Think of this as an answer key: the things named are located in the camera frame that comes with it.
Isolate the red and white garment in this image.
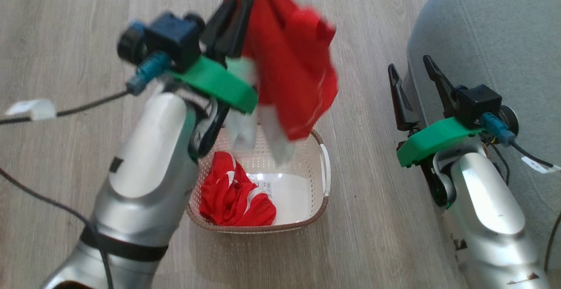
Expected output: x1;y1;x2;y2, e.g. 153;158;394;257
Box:
224;0;339;164

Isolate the thin black cable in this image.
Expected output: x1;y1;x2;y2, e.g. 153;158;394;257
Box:
543;212;561;273
0;168;114;289

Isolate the cream perforated laundry basket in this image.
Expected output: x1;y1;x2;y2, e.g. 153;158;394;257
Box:
186;125;331;235

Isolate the blue cable connector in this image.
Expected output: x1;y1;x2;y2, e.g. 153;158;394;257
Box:
480;113;517;146
127;52;171;96

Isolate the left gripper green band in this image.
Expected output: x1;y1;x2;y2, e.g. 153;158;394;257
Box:
169;0;259;158

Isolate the black cable with white label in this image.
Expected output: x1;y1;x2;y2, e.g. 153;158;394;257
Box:
511;142;561;174
0;89;132;125

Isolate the grey fabric sofa seat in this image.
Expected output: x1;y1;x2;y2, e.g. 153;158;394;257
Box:
405;0;561;276

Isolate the paper sticker label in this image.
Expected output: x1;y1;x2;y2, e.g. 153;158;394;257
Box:
256;179;275;200

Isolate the crumpled red white-striped garment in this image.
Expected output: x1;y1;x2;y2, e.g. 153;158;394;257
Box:
199;151;277;227

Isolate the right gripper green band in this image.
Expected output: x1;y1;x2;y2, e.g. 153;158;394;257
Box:
388;55;483;208

